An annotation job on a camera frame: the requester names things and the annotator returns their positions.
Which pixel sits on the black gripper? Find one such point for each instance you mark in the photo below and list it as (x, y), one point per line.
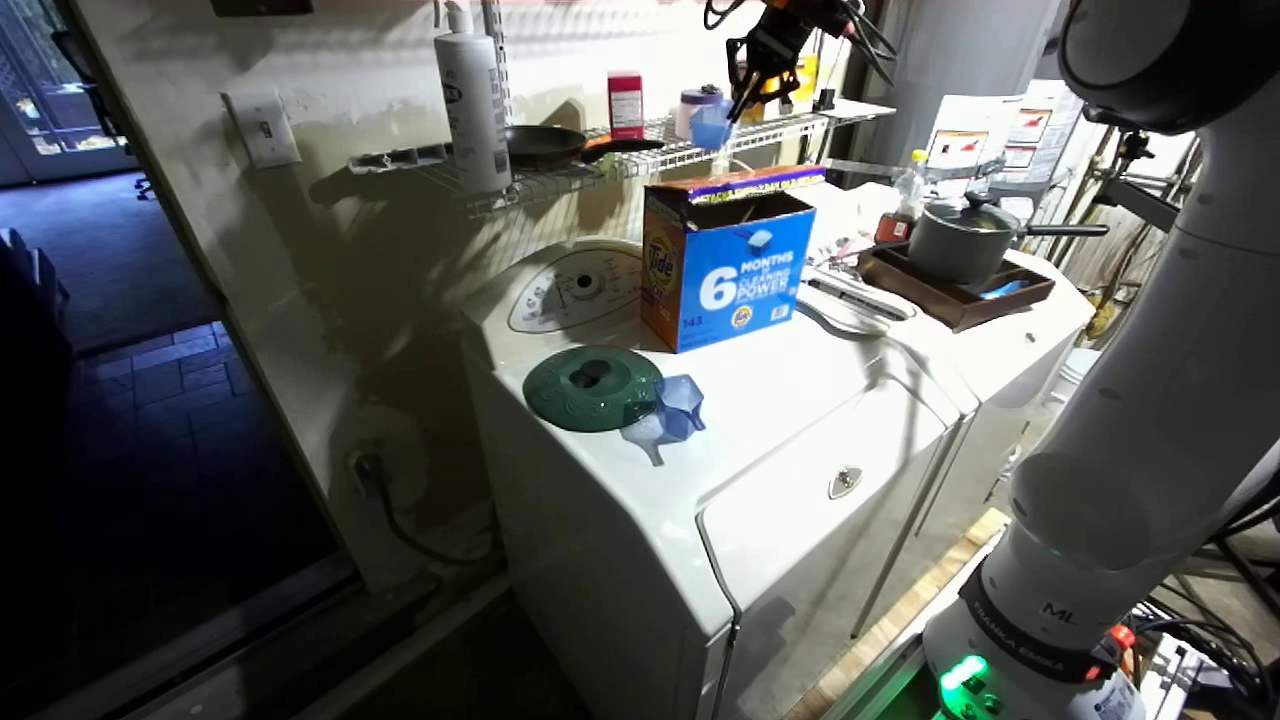
(804, 26)

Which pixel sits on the blue measuring cup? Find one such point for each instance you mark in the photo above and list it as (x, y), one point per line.
(680, 398)
(710, 122)

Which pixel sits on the blue cleaning powder box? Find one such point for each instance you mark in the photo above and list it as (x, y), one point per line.
(735, 286)

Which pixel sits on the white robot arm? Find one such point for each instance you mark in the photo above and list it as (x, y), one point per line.
(1160, 401)

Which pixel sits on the white jar purple lid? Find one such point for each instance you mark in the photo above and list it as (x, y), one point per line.
(680, 105)

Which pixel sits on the green round lid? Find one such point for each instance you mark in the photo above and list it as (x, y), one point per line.
(584, 390)

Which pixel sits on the red pink container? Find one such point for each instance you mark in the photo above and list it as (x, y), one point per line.
(625, 105)

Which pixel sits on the clear bottle red label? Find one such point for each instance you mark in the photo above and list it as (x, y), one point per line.
(904, 201)

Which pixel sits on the grey cylindrical tank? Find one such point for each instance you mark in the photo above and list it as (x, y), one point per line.
(961, 67)

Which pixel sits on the black frying pan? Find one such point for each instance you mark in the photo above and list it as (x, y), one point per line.
(547, 145)

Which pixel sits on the metal spoon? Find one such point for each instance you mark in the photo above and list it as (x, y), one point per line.
(862, 296)

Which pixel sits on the grey metal pot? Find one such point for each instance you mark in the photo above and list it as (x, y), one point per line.
(961, 246)

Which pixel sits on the brown wooden tray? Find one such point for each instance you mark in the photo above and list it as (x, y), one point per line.
(932, 305)

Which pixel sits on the tall white bottle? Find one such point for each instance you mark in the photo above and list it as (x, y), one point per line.
(475, 105)

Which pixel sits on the small blue item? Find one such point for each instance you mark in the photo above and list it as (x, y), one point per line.
(1003, 286)

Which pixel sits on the white washing machine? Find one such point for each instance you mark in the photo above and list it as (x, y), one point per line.
(745, 443)

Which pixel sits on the white dryer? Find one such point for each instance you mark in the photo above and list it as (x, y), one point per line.
(1026, 345)

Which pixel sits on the wooden base board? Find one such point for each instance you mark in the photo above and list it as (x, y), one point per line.
(904, 615)

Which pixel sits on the white wall outlet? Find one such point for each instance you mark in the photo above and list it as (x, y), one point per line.
(267, 132)

